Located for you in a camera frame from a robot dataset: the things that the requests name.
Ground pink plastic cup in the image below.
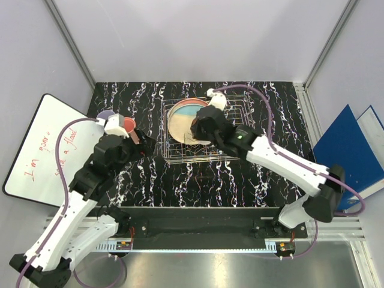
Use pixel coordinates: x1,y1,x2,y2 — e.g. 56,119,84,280
124,117,140,145

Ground blue and cream plate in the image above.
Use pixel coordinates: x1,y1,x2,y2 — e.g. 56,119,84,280
167,104,210,145

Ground lavender plastic cup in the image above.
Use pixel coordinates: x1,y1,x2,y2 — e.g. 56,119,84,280
96,110,115,120

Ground red floral ceramic bowl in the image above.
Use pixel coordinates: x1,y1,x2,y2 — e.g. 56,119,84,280
190,118,198,139

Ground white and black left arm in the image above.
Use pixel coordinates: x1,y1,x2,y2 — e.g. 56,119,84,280
10,129,155,287

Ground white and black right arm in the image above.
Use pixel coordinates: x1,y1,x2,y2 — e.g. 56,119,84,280
191,105,345,238

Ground pink and cream plate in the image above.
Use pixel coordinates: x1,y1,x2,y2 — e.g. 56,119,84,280
172,98,208,109

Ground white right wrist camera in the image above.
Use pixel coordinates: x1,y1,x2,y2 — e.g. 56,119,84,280
206,88,227,111

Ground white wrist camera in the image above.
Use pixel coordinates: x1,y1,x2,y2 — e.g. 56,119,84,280
104,113,129,138
206,88,227,111

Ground chrome wire dish rack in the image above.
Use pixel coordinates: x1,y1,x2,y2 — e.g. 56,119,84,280
161,95,258,164

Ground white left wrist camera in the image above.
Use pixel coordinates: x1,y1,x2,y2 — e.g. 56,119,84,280
104,113,129,138

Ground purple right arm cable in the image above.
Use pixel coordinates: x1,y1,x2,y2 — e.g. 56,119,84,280
209,84,367,259

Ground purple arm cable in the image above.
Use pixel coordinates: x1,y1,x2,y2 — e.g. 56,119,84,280
209,84,367,259
14,117,128,288

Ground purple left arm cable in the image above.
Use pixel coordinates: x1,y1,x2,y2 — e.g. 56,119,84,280
14,117,128,288

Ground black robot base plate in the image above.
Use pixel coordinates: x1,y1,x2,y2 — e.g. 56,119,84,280
97,206,307,239

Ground aluminium frame rail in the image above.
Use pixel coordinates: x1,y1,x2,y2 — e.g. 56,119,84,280
43,0,96,90

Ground blue ring binder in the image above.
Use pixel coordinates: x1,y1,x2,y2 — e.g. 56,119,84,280
313,106,383,199

